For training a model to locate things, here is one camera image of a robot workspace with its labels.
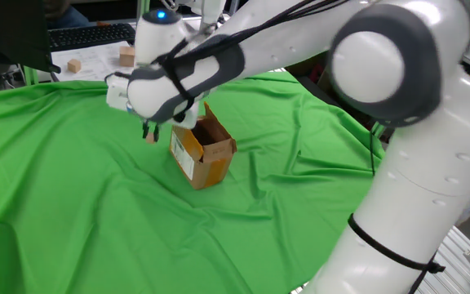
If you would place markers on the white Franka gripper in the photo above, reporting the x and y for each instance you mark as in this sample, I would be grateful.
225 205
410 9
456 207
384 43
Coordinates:
116 94

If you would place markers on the tiny wooden cube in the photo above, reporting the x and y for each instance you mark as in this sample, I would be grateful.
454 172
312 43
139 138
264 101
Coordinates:
150 139

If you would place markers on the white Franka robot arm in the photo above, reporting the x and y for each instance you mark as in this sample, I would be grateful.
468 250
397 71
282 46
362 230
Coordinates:
422 183

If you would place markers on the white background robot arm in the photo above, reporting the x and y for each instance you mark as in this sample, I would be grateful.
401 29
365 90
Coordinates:
210 12

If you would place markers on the open cardboard box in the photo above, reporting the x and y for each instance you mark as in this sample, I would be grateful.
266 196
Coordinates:
210 171

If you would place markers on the large wooden block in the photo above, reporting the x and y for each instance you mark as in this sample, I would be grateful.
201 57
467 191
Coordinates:
126 57

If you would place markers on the white paper sheets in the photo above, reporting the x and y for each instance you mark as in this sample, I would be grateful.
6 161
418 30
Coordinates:
96 67

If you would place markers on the small wooden block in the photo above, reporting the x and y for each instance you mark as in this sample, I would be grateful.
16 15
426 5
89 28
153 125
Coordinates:
74 66

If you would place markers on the green cloth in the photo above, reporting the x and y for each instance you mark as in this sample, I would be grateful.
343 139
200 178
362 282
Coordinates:
76 204

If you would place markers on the black keyboard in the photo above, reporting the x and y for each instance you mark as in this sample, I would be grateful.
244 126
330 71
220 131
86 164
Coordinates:
92 36

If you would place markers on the person in blue clothing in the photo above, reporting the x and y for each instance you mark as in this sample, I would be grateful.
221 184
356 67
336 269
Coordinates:
74 18

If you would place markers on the black monitor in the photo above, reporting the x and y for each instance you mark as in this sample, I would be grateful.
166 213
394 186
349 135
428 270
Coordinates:
10 32

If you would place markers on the silver wrist camera blue caps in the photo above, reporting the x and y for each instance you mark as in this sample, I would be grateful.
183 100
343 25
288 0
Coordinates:
129 108

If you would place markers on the green aluminium frame post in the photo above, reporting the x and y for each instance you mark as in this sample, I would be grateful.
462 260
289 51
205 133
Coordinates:
143 4
31 75
378 130

